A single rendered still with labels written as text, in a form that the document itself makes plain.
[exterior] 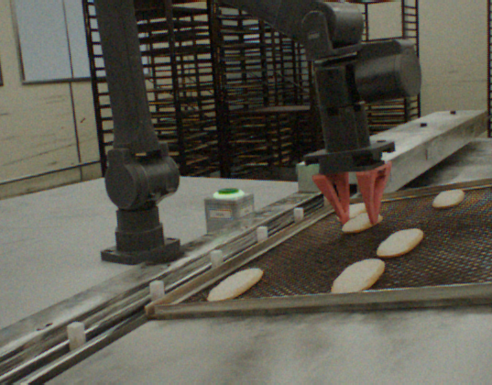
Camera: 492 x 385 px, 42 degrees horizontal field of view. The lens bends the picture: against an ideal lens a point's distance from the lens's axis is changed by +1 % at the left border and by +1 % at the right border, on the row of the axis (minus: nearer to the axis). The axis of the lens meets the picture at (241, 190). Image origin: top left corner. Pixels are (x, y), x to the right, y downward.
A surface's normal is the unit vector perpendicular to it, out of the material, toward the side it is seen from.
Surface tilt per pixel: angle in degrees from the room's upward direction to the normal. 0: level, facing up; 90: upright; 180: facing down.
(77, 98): 90
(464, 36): 90
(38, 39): 90
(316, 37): 90
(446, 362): 10
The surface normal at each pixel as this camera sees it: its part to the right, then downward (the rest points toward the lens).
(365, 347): -0.22, -0.97
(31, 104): 0.87, 0.03
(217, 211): -0.49, 0.19
